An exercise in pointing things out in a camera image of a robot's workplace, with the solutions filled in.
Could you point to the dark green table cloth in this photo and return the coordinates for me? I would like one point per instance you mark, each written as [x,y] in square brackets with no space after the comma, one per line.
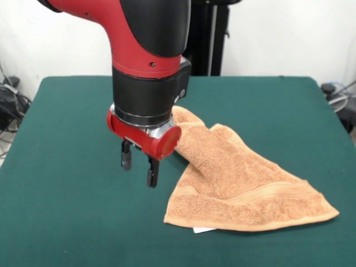
[83,194]

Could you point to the orange terry towel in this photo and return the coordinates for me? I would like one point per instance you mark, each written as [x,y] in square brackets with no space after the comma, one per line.
[250,194]

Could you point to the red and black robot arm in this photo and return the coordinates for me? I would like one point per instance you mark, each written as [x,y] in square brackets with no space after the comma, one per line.
[144,91]

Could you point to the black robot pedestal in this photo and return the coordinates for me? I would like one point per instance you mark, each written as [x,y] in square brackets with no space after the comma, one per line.
[200,41]

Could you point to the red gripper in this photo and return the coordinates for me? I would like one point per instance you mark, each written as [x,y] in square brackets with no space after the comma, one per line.
[133,136]

